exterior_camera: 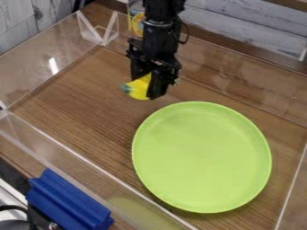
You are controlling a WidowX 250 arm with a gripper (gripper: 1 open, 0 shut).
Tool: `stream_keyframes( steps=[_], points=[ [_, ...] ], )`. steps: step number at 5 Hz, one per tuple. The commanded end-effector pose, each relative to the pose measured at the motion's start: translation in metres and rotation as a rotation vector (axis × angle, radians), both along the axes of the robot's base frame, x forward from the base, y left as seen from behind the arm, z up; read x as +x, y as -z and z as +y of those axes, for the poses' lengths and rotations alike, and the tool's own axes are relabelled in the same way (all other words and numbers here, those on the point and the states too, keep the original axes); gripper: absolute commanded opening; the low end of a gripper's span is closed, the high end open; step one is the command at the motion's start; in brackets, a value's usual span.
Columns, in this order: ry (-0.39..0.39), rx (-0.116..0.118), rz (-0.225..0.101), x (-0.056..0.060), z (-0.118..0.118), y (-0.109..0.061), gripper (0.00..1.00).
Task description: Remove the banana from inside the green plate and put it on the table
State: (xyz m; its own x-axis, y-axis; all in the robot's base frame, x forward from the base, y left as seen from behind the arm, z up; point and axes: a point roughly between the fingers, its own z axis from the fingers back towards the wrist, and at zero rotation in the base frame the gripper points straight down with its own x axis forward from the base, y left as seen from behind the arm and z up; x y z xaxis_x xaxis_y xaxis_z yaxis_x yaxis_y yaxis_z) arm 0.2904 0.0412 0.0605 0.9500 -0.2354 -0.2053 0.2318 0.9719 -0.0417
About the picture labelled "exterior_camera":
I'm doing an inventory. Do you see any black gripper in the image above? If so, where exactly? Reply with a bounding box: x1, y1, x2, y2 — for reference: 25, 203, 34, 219
127, 20, 183, 100

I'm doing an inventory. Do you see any yellow toy banana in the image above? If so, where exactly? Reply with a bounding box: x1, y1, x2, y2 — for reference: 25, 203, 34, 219
120, 74, 151, 101

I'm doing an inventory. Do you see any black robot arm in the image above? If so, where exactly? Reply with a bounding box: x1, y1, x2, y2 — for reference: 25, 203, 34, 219
123, 0, 189, 101

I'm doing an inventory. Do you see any green round plate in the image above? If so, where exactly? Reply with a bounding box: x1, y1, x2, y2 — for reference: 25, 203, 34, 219
132, 102, 272, 214

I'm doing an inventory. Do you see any yellow labelled tin can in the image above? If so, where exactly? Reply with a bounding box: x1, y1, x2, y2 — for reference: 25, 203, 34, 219
125, 0, 147, 39

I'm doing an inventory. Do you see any clear acrylic front barrier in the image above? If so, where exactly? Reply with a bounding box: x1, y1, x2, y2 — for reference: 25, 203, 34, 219
0, 110, 196, 230

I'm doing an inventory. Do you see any blue plastic clamp block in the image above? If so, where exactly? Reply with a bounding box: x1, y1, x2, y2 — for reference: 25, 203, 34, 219
26, 169, 113, 230

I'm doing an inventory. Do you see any clear acrylic corner bracket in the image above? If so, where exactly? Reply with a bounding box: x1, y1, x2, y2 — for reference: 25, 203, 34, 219
76, 11, 119, 47

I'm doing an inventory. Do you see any black cable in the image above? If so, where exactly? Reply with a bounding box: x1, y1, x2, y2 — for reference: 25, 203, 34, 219
0, 205, 30, 230

